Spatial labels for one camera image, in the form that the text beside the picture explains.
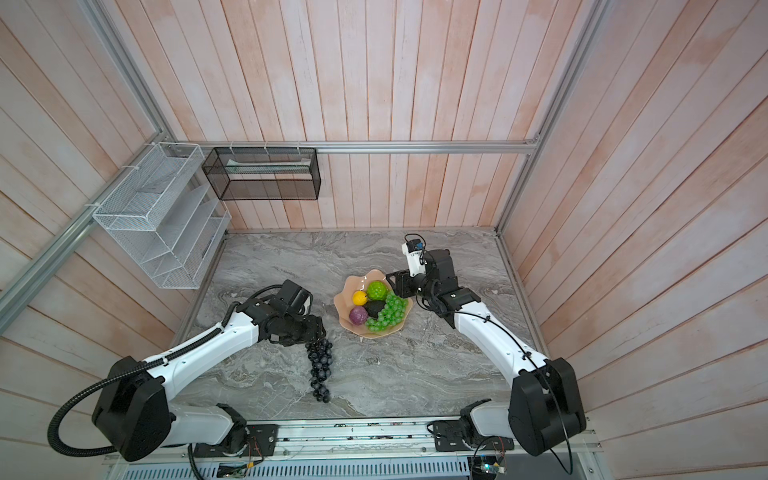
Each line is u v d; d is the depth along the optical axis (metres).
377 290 0.93
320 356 0.82
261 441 0.73
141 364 0.44
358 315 0.90
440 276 0.63
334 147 0.97
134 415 0.41
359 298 0.95
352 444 0.73
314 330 0.75
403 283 0.72
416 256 0.73
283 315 0.64
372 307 0.92
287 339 0.70
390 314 0.88
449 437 0.73
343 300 0.95
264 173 1.04
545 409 0.41
